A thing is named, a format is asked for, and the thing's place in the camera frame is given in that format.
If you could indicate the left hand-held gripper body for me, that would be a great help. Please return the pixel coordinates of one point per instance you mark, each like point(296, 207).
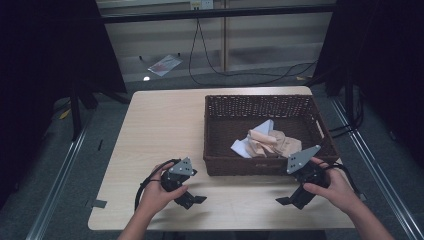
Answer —
point(181, 167)

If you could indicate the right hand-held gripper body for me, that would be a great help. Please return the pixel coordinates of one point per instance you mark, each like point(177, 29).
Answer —
point(305, 166)

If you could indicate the person's left hand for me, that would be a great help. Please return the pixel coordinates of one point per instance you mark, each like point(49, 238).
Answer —
point(156, 196)

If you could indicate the person's right hand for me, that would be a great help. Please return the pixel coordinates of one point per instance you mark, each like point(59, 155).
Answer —
point(336, 190)

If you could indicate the beige crumpled cloth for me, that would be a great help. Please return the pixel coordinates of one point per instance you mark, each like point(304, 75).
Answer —
point(281, 144)

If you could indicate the light wooden table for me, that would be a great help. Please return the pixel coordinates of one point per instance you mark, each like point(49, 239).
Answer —
point(160, 133)

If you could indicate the white cloth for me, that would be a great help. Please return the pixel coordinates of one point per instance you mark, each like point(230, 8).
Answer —
point(240, 148)

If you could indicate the brown wicker basket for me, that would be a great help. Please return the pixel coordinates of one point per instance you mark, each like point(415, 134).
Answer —
point(233, 128)

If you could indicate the black metal stand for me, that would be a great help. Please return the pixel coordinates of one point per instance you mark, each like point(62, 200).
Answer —
point(76, 113)
point(349, 100)

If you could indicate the grey tape strip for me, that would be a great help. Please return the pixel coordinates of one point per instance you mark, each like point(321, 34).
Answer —
point(99, 203)

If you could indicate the clear plastic packet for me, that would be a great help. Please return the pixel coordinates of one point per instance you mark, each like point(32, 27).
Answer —
point(165, 65)

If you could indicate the yellow tape piece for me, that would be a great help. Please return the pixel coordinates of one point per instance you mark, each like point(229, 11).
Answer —
point(65, 114)

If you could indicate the black curtain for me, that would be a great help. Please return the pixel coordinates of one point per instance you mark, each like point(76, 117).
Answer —
point(383, 60)
point(46, 66)

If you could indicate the metal floor rail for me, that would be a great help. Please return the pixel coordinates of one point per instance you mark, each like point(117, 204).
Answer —
point(56, 186)
point(383, 186)

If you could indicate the black horizontal frame bar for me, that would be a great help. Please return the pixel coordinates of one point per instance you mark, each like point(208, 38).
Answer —
point(213, 13)

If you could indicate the white wall outlet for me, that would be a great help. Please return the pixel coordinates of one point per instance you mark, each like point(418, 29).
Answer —
point(201, 4)

